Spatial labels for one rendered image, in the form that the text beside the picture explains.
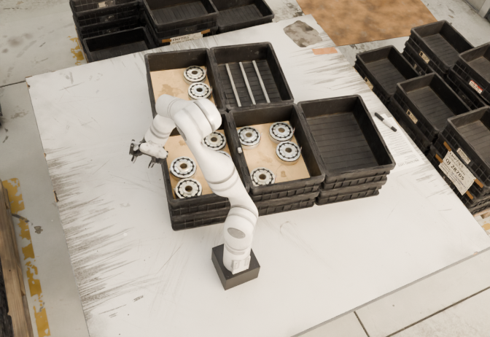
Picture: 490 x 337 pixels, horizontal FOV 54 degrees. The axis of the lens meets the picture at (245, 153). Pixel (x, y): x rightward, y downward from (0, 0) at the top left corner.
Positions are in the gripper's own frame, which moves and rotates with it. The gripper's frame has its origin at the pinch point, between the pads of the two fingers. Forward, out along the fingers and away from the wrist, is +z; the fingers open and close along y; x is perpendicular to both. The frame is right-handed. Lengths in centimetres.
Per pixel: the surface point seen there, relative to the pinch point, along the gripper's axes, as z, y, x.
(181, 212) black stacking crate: 9.0, -20.1, 10.0
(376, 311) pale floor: 48, -143, 8
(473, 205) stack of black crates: -2, -176, -40
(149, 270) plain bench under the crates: 26.0, -16.2, 27.5
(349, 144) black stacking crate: -18, -82, -30
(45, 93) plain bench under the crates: 46, 44, -57
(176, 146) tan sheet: 9.9, -14.2, -20.8
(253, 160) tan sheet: -2.1, -43.8, -17.2
